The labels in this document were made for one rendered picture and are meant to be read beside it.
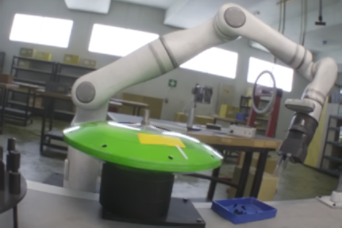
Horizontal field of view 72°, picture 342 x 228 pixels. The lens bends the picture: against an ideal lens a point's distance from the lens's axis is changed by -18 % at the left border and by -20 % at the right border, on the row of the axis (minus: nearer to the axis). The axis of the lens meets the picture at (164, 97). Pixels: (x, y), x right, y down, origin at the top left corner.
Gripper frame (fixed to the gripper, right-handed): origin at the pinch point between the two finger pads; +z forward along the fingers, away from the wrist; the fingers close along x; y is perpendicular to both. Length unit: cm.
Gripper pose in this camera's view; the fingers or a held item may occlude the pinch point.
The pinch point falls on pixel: (275, 177)
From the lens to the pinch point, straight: 68.9
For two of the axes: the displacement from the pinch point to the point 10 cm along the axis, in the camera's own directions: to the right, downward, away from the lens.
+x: -5.4, -0.8, 8.4
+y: 6.6, 5.8, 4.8
